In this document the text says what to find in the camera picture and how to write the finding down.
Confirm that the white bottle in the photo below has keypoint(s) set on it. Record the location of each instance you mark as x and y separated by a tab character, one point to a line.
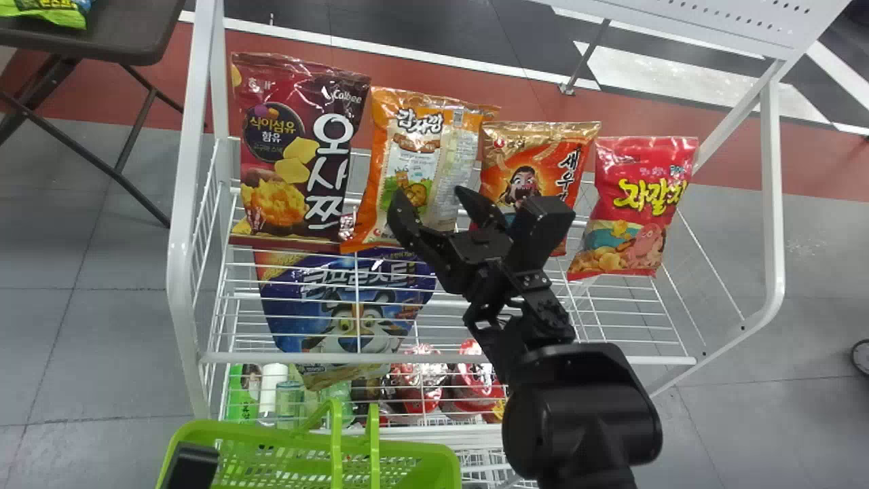
273	384

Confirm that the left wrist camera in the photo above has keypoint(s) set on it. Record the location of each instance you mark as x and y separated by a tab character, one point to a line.
190	468

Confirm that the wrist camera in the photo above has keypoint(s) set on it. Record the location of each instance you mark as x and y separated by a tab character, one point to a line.
190	468
543	227

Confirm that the gold and orange snack packet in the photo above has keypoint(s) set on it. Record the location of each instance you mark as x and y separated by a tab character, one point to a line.
536	166

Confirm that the green basket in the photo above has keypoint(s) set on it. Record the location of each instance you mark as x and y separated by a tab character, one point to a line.
305	462

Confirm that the green snack packet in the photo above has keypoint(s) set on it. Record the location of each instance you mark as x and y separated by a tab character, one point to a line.
47	10

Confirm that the green can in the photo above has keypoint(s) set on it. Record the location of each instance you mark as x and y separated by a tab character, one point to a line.
290	404

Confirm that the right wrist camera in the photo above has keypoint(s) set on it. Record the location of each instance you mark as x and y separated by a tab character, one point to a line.
543	227

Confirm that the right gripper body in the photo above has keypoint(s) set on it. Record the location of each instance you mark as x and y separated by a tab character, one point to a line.
468	261

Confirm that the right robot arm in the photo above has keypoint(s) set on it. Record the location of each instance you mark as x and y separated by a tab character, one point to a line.
577	414

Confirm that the blue cereal bag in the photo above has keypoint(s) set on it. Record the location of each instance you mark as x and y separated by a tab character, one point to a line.
339	312

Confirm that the dark side table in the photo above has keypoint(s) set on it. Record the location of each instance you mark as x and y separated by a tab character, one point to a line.
102	34

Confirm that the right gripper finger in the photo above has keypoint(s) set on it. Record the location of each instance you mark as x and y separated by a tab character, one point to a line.
406	219
483	209

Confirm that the red snack packet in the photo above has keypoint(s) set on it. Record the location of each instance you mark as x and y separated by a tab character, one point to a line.
638	204

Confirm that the green bottle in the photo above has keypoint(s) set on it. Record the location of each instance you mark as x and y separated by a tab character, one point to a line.
241	397

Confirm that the maroon snack packet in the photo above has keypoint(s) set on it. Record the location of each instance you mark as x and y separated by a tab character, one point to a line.
299	149

